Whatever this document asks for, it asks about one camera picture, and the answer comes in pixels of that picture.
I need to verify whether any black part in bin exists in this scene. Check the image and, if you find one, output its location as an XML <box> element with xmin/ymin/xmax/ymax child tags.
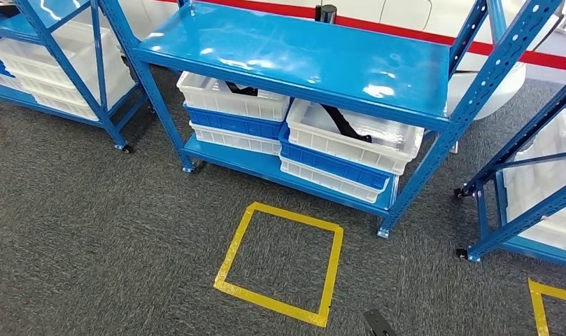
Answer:
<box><xmin>319</xmin><ymin>104</ymin><xmax>373</xmax><ymax>144</ymax></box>
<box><xmin>225</xmin><ymin>80</ymin><xmax>260</xmax><ymax>97</ymax></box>

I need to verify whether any blue metal shelf rack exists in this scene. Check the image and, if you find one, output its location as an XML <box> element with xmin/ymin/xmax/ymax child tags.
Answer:
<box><xmin>454</xmin><ymin>73</ymin><xmax>566</xmax><ymax>271</ymax></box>
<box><xmin>97</xmin><ymin>0</ymin><xmax>564</xmax><ymax>239</ymax></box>
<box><xmin>0</xmin><ymin>0</ymin><xmax>148</xmax><ymax>155</ymax></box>

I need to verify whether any white car body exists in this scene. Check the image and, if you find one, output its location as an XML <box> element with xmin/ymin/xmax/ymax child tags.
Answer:
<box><xmin>111</xmin><ymin>0</ymin><xmax>566</xmax><ymax>123</ymax></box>

